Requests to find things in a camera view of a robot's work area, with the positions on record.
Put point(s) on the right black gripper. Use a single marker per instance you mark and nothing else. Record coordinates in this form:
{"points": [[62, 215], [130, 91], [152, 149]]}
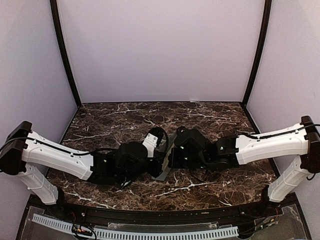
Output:
{"points": [[173, 160]]}

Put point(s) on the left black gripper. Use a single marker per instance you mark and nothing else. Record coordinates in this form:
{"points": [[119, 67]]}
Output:
{"points": [[155, 172]]}

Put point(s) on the teal green envelope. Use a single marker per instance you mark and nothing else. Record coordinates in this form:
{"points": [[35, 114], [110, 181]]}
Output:
{"points": [[165, 166]]}

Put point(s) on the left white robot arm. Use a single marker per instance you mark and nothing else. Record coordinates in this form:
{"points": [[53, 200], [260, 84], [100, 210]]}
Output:
{"points": [[24, 149]]}

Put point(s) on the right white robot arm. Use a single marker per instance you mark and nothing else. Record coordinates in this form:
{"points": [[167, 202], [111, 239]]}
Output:
{"points": [[301, 140]]}

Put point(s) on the black front table rail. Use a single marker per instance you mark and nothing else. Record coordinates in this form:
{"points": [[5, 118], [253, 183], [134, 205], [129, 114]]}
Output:
{"points": [[240, 214]]}

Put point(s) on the grey slotted cable duct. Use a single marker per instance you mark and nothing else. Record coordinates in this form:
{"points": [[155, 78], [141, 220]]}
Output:
{"points": [[121, 231]]}

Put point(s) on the left black frame post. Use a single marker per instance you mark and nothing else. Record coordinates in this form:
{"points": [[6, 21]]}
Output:
{"points": [[63, 52]]}

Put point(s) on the black frame post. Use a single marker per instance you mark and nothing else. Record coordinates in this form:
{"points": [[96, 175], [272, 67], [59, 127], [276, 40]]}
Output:
{"points": [[63, 52], [258, 52]]}

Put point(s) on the right black frame post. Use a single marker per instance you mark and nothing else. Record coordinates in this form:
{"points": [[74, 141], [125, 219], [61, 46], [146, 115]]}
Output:
{"points": [[258, 52]]}

